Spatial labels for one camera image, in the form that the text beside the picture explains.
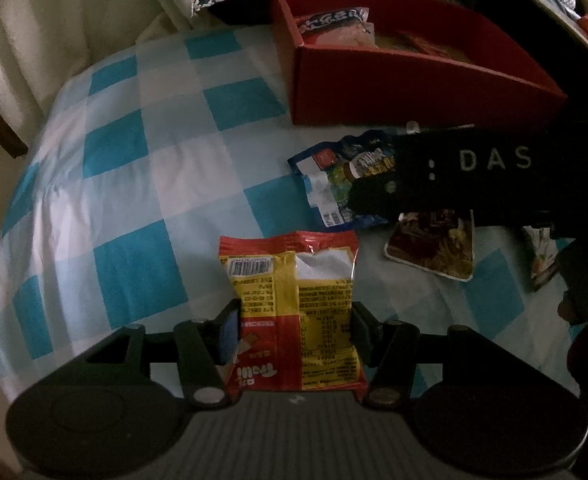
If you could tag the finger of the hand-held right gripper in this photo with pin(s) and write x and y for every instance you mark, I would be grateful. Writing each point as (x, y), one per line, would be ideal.
(374, 200)

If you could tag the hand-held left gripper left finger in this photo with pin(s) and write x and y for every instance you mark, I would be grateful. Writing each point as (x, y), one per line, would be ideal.
(229, 335)

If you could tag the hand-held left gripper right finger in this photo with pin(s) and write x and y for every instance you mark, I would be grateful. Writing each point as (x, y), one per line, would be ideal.
(364, 335)

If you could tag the yellow red gummy packet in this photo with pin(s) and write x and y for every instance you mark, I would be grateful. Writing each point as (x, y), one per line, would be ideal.
(294, 310)

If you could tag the dark brown snack packet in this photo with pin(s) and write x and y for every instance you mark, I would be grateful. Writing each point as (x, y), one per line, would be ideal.
(424, 250)

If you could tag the brown white long snack packet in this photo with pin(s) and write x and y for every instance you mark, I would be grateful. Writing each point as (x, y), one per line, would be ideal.
(541, 260)

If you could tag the red cardboard box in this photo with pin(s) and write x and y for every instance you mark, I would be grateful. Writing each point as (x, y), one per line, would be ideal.
(399, 95)

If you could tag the orange blue snack packet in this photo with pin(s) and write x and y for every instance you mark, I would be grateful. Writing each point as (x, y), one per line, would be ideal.
(334, 22)

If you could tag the dark glossy table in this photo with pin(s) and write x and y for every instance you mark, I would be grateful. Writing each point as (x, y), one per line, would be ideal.
(574, 75)

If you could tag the blue white checked cloth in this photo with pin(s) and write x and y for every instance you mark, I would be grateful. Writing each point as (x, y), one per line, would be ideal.
(148, 160)

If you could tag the white towel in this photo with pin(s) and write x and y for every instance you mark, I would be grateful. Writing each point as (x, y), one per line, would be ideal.
(73, 20)

